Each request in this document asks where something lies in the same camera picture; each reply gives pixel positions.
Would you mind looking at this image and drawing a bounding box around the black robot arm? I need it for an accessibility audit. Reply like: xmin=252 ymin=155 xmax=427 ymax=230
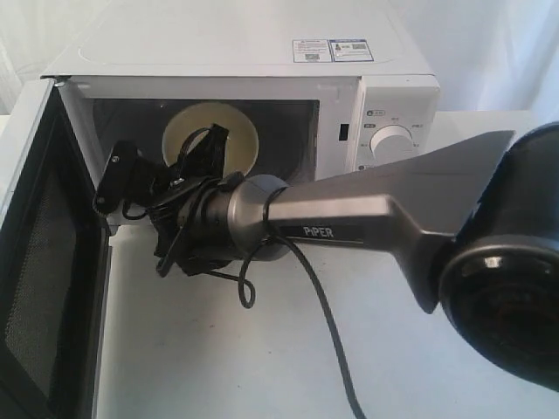
xmin=155 ymin=123 xmax=558 ymax=389

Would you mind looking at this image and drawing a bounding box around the blue warning sticker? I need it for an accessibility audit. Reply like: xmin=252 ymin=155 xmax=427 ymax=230
xmin=292 ymin=39 xmax=374 ymax=63

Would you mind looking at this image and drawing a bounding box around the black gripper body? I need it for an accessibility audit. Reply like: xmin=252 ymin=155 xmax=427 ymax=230
xmin=150 ymin=172 xmax=245 ymax=278

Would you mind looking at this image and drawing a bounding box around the upper white control knob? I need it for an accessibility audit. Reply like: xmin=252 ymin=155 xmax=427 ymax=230
xmin=369 ymin=125 xmax=414 ymax=161

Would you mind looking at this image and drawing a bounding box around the white microwave oven body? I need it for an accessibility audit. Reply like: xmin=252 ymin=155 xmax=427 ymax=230
xmin=39 ymin=26 xmax=441 ymax=228

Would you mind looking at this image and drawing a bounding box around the cream ceramic bowl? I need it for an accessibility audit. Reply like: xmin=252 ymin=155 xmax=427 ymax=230
xmin=162 ymin=102 xmax=259 ymax=176

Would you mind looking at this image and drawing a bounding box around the white microwave door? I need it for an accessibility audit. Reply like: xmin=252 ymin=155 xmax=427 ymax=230
xmin=1 ymin=79 xmax=110 ymax=418

